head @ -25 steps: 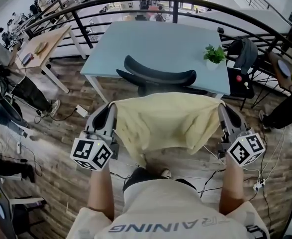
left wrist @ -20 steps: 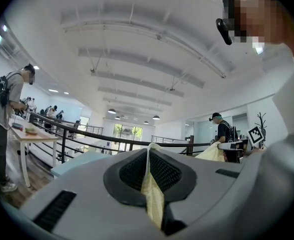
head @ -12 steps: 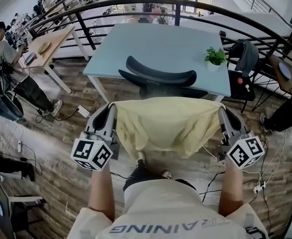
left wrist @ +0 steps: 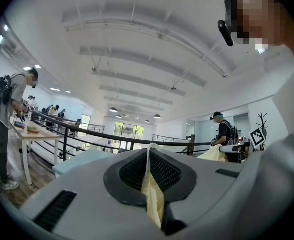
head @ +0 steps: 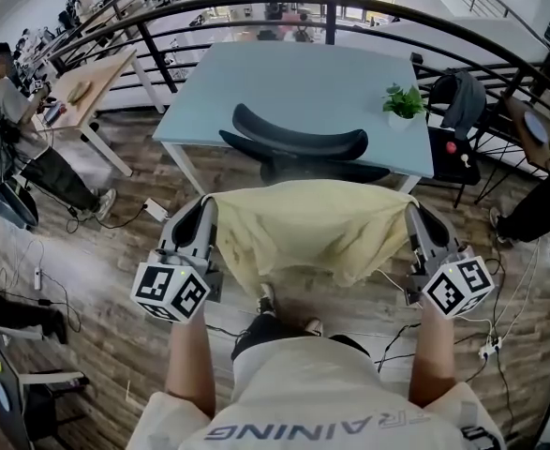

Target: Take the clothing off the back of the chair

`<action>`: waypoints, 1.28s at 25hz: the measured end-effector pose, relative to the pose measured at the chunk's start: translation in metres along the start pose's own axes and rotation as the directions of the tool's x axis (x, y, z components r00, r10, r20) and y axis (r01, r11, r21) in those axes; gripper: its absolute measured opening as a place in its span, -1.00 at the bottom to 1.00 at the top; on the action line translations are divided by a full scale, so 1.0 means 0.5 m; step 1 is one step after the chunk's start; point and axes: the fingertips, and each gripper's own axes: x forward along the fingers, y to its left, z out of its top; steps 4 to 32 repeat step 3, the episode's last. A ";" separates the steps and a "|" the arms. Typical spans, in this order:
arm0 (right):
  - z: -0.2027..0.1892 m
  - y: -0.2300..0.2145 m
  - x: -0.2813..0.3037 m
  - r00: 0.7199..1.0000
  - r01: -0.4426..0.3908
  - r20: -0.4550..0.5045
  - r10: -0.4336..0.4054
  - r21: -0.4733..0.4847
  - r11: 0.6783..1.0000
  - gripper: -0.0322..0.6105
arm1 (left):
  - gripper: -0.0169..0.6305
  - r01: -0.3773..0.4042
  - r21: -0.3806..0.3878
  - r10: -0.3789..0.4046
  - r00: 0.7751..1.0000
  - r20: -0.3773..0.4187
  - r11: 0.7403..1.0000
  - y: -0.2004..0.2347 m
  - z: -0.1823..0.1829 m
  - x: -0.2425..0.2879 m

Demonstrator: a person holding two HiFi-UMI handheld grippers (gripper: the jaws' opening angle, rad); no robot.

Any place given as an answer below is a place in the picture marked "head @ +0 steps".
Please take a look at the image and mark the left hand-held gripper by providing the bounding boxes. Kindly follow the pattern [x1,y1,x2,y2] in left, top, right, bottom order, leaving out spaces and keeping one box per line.
[131,194,224,325]

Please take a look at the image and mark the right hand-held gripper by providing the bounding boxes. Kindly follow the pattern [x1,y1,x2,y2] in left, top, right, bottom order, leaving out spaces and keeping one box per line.
[404,202,497,320]

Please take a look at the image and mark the pale yellow clothing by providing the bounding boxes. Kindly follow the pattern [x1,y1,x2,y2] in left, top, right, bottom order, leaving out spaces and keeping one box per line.
[212,179,422,295]

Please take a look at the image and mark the person's right forearm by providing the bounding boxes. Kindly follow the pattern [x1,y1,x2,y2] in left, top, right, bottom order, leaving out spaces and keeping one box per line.
[408,306,458,411]

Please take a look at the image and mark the person's left forearm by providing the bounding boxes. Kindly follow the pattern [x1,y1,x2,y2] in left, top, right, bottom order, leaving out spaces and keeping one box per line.
[164,312,220,417]

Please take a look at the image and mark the black chair with thin legs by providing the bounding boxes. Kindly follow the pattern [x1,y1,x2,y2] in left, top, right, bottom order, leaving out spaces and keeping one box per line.
[424,70,489,210]

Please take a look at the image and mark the black office chair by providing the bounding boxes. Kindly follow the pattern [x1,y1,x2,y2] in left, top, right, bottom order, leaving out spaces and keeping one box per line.
[217,102,394,188]

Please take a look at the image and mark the blue chair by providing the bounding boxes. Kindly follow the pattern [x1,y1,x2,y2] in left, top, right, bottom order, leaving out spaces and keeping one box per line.
[0,170,40,231]

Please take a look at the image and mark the person's left shoe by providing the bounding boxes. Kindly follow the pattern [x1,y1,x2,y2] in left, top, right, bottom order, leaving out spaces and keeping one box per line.
[257,282,276,317]

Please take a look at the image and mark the dark wooden side table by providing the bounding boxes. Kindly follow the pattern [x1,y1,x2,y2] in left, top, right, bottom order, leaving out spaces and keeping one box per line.
[473,92,550,205]

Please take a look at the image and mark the person's black shorts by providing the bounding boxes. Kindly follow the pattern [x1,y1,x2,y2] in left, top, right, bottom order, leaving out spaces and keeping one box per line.
[230,313,372,370]

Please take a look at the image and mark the green plant in white pot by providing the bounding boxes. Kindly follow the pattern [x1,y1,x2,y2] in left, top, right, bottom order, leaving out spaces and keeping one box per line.
[380,82,428,133]

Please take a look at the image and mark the grey jacket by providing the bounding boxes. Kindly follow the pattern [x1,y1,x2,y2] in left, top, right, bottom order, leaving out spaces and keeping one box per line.
[439,69,487,136]

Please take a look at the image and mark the round blue plate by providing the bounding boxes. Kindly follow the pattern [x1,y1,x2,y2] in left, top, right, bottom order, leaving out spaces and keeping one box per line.
[522,112,550,143]

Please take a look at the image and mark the wooden table with white legs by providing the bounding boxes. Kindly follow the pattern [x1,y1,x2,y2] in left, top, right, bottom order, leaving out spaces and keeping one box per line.
[43,47,169,178]

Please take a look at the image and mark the tan object on wooden table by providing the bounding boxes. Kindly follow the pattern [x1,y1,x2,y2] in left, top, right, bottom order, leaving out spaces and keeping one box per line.
[66,79,94,106]

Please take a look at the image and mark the light blue table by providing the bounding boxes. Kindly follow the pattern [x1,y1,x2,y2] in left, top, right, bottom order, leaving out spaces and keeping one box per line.
[151,41,436,197]

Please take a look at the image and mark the black metal railing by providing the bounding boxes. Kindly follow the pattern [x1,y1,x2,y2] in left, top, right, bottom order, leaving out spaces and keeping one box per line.
[44,0,550,177]

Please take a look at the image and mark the person's beige shirt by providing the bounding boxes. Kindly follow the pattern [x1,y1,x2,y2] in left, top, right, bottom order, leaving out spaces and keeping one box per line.
[126,334,508,450]

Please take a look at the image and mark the black board with coloured shapes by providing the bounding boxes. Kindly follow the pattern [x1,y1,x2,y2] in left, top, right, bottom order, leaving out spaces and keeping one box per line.
[0,324,28,450]

